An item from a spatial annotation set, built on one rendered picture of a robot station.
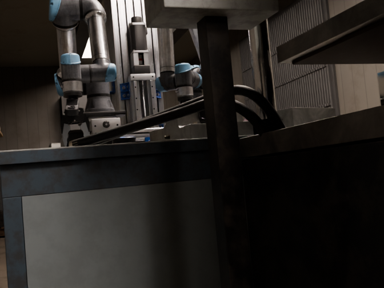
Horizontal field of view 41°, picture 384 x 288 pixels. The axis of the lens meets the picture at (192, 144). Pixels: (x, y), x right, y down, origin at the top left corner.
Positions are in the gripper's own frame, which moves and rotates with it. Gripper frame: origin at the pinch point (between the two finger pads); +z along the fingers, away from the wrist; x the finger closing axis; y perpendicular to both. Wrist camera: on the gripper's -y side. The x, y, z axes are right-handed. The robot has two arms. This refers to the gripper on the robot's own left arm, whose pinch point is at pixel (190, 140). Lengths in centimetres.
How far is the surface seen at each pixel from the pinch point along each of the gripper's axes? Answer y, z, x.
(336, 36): -113, -14, -6
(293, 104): 376, -66, -253
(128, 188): -69, 18, 40
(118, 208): -69, 24, 44
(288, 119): -45, -2, -26
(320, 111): -41, -5, -43
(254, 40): -84, -22, 2
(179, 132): -45.2, 0.2, 16.9
